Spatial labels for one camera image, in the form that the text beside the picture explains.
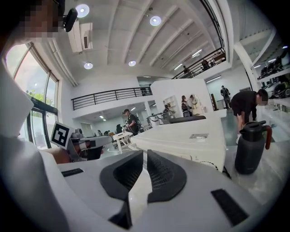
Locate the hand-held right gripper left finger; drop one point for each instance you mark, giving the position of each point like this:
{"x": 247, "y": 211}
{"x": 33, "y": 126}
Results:
{"x": 90, "y": 181}

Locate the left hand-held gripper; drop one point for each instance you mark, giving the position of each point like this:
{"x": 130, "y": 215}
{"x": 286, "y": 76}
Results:
{"x": 60, "y": 134}

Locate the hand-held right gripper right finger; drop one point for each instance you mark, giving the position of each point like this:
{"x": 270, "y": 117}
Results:
{"x": 192, "y": 204}

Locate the person's left forearm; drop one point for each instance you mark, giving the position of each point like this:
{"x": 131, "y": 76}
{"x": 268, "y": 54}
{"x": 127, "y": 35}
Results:
{"x": 59, "y": 156}

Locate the white oven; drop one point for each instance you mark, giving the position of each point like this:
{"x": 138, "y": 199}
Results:
{"x": 176, "y": 129}

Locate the white table with white legs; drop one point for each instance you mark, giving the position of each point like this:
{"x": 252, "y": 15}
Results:
{"x": 122, "y": 135}

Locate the black balcony railing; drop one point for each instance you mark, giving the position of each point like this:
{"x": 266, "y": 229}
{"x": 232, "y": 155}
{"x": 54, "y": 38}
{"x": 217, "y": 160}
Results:
{"x": 113, "y": 95}

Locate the grey marble table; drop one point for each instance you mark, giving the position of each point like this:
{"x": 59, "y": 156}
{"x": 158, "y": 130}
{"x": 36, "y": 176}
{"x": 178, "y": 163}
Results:
{"x": 260, "y": 185}

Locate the round ceiling light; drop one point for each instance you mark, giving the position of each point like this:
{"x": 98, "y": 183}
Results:
{"x": 132, "y": 63}
{"x": 88, "y": 65}
{"x": 82, "y": 10}
{"x": 155, "y": 20}

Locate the large glass window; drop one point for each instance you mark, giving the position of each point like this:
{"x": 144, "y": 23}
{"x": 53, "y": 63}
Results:
{"x": 29, "y": 74}

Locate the white ceiling air conditioner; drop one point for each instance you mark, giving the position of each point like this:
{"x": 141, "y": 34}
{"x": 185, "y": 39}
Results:
{"x": 80, "y": 37}

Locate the black mezzanine railing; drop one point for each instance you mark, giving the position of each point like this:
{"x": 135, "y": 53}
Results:
{"x": 204, "y": 62}

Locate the person's face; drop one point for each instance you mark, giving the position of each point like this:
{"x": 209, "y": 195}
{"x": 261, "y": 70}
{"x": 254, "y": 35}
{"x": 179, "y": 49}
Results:
{"x": 38, "y": 20}

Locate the white shelf rack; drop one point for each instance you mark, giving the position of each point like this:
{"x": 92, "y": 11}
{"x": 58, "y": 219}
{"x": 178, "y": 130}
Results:
{"x": 269, "y": 78}

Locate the black head-worn camera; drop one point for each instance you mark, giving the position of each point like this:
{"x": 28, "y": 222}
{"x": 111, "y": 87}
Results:
{"x": 70, "y": 19}

